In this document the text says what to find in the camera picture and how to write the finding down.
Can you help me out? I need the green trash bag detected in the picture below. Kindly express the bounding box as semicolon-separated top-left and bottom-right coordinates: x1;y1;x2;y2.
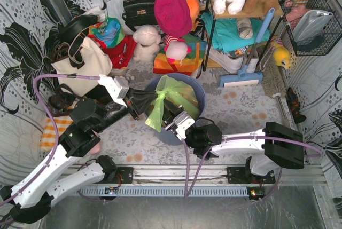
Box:
145;73;200;132

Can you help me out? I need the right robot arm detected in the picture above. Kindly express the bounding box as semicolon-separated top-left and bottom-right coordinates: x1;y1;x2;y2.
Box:
162;100;304;177

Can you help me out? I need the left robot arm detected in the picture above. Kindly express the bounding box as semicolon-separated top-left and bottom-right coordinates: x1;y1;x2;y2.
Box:
1;89;157;227

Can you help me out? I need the rainbow striped bag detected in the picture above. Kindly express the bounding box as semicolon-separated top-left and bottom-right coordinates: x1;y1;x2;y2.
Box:
153;34;207;76

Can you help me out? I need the cream canvas tote bag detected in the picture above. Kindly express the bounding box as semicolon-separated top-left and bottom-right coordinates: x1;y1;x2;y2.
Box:
52;37;113;96

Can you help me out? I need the dark brown bag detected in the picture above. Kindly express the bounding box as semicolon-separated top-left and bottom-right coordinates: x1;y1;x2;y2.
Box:
47;83;81;117

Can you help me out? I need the red cloth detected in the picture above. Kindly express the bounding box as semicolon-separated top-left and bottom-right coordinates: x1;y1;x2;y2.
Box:
103;35;137;69

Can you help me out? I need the pink white plush doll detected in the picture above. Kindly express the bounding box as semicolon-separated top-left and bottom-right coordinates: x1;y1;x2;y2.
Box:
164;35;192;62

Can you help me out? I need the pink case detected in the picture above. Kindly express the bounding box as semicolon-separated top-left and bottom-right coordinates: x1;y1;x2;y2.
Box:
88;143;102;155

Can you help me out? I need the cream plush sheep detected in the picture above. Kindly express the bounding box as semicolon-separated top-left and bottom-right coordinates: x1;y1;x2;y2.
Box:
133;25;161;62

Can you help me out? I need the white sneaker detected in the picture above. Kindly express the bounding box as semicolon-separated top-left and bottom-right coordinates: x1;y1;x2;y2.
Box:
209;49;259;74

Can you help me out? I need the colourful scarf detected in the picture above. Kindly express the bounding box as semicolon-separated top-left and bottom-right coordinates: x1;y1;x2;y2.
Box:
88;17;125;49

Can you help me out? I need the black leather handbag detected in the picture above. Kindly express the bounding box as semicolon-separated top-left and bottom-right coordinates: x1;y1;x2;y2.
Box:
122;0;158;32

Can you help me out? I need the teal cloth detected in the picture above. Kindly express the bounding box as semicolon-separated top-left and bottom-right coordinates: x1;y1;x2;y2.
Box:
211;18;262;52

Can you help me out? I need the orange checkered cloth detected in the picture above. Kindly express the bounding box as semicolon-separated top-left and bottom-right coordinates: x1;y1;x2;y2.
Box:
40;115;73;152

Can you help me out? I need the magenta hat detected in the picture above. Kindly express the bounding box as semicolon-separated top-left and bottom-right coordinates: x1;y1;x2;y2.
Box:
154;0;192;38

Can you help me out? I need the wooden broom stick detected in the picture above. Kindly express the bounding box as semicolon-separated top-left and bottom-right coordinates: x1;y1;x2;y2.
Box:
272;66;294;125

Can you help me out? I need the orange plush toy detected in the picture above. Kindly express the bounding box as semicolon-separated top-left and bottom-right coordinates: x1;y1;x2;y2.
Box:
186;0;200;27

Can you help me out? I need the black orange toy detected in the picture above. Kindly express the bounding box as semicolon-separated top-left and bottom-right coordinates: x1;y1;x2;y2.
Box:
285;87;306;124

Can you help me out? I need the yellow plush duck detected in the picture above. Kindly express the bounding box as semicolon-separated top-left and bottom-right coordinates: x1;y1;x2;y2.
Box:
270;39;291;69

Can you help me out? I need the black metal shelf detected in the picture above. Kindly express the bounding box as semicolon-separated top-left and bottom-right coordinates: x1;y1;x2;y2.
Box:
200;0;285;72

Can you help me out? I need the silver pouch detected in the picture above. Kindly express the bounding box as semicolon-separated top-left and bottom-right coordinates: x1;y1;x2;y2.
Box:
292;10;333;42

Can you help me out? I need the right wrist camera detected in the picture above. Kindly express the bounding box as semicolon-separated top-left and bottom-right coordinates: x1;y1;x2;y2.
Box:
165;111;195;140

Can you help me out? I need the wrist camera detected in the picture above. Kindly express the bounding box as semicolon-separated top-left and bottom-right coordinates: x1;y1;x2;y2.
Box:
98;75;129;107
165;111;195;140

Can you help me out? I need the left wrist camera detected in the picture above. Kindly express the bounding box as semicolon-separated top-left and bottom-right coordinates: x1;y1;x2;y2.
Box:
98;75;129;107

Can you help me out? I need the aluminium rail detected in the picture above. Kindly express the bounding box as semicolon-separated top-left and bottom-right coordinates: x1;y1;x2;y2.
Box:
40;163;328;186

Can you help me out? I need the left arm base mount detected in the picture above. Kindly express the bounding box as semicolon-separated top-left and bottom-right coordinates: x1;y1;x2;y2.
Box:
100;167;134;184

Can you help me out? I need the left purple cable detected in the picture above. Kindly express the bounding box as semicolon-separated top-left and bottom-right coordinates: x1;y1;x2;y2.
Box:
0;73;99;224

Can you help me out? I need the grey cable duct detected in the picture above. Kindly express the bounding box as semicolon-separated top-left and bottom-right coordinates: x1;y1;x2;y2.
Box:
80;186;248;197

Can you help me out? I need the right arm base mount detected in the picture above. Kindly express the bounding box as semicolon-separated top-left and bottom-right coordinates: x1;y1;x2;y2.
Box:
227;167;276;184

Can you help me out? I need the black wire basket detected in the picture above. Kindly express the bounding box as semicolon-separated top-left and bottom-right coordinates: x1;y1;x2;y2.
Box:
279;0;341;56

